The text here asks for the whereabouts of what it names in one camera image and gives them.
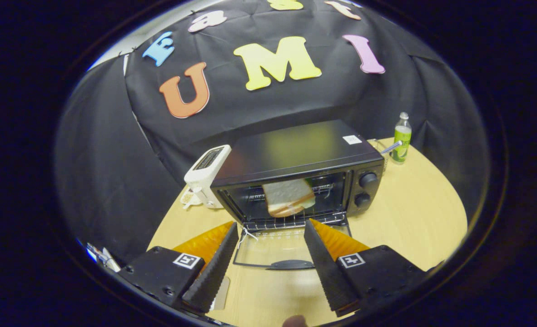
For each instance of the black toaster oven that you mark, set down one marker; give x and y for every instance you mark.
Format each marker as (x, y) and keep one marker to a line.
(295, 147)

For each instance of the white pop-up toaster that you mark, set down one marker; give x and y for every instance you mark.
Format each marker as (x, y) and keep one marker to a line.
(205, 175)

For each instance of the blue white stick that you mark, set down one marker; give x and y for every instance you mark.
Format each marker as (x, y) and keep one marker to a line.
(391, 147)

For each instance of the black backdrop cloth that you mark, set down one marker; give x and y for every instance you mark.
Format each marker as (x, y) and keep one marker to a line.
(268, 106)

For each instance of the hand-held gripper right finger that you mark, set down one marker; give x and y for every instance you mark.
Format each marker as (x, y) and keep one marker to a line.
(327, 277)

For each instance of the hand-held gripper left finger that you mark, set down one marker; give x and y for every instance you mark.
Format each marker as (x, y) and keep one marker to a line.
(214, 277)

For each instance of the white bread sandwich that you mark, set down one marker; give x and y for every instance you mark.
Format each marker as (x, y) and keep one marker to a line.
(286, 195)

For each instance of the small white dish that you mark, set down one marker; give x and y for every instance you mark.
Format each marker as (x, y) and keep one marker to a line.
(188, 198)

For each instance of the green label plastic bottle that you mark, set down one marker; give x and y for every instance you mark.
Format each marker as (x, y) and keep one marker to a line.
(401, 138)

